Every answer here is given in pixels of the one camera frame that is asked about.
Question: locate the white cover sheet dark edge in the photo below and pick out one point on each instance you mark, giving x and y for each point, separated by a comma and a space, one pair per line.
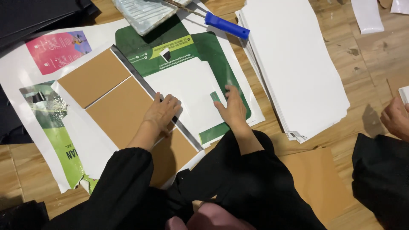
80, 134

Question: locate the black cloth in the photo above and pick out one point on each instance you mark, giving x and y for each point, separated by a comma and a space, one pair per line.
22, 215

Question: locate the white paper strip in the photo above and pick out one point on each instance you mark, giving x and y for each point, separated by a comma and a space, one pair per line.
367, 16

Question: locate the brown cardboard sheet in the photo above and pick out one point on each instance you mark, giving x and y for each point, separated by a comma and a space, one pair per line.
314, 179

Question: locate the small stack of white cards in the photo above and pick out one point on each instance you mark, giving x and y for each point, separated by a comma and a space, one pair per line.
405, 94

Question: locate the person's right hand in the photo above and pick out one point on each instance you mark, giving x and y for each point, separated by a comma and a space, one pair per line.
235, 110

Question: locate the person's left hand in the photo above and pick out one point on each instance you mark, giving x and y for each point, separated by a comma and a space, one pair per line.
159, 112

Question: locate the large brown cardboard panel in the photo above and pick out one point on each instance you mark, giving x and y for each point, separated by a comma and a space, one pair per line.
171, 156
119, 111

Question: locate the small black white paper piece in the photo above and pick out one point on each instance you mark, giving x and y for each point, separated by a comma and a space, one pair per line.
165, 55

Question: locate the small green plastic card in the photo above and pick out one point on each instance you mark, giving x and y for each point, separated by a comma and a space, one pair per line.
214, 96

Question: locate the stack of white sheets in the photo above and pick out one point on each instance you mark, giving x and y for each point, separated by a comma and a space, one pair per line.
294, 67

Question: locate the white sheet with green print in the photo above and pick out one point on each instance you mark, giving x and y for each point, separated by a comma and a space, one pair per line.
211, 48

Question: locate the person's pink clothing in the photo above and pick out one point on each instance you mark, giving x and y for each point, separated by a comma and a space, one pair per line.
211, 218

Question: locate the plain white paper sheet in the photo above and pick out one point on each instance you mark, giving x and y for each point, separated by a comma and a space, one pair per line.
188, 86

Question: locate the small brown cardboard panel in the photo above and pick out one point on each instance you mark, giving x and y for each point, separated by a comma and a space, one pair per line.
94, 78

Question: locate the pile of black sheets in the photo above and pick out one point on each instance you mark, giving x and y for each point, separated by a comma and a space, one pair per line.
35, 16

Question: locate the large white printed banner sheet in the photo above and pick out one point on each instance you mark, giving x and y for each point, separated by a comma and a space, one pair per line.
19, 73

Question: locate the plastic-wrapped glue tray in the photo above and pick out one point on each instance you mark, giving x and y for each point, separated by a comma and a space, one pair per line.
147, 14

